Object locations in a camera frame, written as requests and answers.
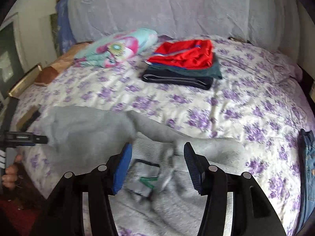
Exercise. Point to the person's left hand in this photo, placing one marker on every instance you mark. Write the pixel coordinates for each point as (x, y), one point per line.
(11, 174)

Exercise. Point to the blue jeans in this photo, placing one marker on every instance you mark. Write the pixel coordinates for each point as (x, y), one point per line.
(306, 167)

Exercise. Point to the brown wooden nightstand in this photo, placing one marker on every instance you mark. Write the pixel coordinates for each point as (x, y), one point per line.
(48, 74)

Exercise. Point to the gold framed picture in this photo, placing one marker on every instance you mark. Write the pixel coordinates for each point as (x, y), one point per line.
(26, 81)

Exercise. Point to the navy folded striped pants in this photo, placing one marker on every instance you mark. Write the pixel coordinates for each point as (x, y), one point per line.
(169, 77)

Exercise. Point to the blue patterned wall poster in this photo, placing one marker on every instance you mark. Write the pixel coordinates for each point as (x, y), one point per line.
(63, 37)

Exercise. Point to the floral folded blanket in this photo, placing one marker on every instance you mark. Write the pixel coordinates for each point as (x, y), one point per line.
(115, 49)

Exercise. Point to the dark green folded garment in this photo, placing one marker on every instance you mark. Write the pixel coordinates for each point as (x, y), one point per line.
(212, 72)

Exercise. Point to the purple floral bedsheet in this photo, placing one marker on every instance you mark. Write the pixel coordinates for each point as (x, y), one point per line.
(258, 101)

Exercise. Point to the brown cardboard piece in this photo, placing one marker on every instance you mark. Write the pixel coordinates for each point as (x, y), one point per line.
(26, 116)

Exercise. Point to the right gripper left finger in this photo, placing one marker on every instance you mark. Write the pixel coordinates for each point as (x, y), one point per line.
(63, 210)

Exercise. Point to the grey sweatpants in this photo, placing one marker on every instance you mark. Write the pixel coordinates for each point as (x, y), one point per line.
(157, 197)

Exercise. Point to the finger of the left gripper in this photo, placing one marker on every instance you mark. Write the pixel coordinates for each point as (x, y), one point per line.
(40, 139)

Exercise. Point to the red folded garment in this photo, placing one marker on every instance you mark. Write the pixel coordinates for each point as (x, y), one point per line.
(190, 54)

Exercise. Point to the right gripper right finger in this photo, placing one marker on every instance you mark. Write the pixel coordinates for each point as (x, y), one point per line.
(253, 214)

